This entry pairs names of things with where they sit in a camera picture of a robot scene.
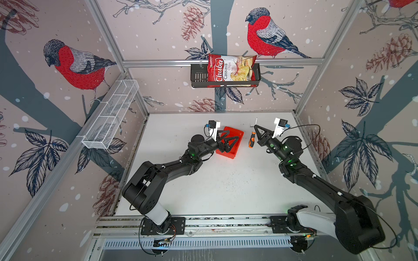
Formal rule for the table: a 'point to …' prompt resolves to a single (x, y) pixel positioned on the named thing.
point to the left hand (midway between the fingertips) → (234, 136)
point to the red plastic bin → (232, 133)
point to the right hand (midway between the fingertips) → (251, 129)
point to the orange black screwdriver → (251, 141)
